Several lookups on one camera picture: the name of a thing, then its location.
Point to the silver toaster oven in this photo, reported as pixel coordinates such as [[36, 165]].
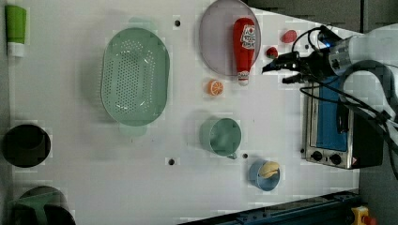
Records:
[[336, 136]]

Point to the pink toy fruit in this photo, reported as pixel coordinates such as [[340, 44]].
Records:
[[289, 36]]

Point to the orange slice toy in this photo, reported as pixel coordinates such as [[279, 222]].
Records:
[[215, 88]]

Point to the black round container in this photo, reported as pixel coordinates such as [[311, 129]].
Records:
[[26, 146]]

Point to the green mug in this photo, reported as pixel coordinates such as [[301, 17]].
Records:
[[221, 136]]

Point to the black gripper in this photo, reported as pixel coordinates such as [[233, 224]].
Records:
[[314, 67]]

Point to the red toy strawberry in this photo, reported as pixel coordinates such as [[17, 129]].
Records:
[[272, 53]]

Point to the yellow red button box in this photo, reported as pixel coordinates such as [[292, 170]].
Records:
[[362, 217]]

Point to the blue cup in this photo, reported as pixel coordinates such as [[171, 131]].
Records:
[[255, 179]]

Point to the black green container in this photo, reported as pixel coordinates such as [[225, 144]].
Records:
[[40, 206]]

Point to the green white bottle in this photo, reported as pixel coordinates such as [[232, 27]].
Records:
[[15, 30]]

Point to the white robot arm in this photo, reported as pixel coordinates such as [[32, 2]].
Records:
[[361, 69]]

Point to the grey round plate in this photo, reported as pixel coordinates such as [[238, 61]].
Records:
[[216, 35]]

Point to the yellow banana toy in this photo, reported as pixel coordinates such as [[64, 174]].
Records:
[[268, 169]]

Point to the green perforated colander basket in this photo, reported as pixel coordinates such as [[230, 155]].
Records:
[[134, 84]]

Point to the blue rail frame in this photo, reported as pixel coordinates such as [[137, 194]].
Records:
[[331, 209]]

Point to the red plush ketchup bottle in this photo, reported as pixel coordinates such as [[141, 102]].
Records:
[[244, 46]]

